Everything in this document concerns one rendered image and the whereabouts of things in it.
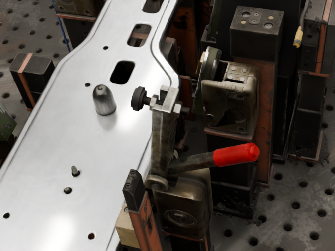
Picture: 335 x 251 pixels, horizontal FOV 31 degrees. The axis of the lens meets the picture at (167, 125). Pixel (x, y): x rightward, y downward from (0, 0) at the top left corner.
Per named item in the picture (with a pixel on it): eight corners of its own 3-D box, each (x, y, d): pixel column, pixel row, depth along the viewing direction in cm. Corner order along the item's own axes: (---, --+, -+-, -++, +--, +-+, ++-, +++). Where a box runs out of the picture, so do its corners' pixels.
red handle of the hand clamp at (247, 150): (157, 152, 80) (255, 131, 70) (167, 161, 82) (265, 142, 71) (147, 178, 78) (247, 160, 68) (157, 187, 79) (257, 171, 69)
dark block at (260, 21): (240, 161, 122) (237, 4, 88) (274, 168, 120) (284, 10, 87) (234, 182, 119) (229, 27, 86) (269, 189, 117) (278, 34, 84)
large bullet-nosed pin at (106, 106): (101, 104, 97) (93, 77, 92) (120, 107, 97) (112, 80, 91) (94, 119, 96) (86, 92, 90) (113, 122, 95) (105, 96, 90)
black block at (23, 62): (53, 139, 131) (11, 43, 107) (98, 148, 128) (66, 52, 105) (38, 169, 126) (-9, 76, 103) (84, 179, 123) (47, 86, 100)
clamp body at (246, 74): (213, 176, 121) (202, 45, 91) (269, 187, 118) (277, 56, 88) (201, 215, 116) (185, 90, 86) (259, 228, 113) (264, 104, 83)
